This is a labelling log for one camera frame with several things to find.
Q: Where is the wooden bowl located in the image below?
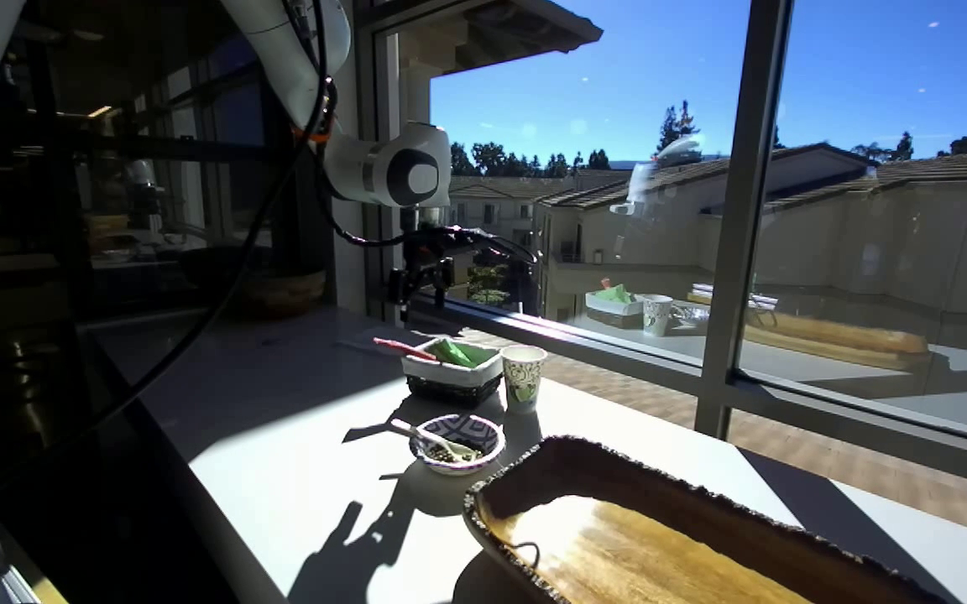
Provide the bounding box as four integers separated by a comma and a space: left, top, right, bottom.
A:
224, 266, 331, 318

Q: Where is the beige building outside window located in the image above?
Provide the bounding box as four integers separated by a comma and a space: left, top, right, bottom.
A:
431, 142, 967, 328

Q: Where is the grey window frame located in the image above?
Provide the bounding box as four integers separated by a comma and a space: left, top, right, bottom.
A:
354, 0, 967, 498

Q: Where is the red snack packet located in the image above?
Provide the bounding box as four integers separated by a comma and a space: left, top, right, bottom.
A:
371, 331, 444, 365

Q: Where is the wooden tray dark rim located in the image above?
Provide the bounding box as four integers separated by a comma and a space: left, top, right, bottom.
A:
461, 432, 955, 604

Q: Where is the green snack packet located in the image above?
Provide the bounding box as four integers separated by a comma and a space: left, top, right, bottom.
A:
427, 335, 486, 371

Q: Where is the pale stick in bowl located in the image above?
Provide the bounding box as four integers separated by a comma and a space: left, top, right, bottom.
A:
388, 416, 485, 467

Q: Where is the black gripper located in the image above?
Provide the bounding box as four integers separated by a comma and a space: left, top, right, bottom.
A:
388, 210, 461, 335

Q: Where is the small white patterned bowl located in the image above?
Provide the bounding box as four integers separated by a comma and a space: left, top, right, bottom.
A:
406, 410, 506, 484

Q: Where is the white paper cup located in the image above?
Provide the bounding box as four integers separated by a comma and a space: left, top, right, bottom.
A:
497, 344, 553, 416

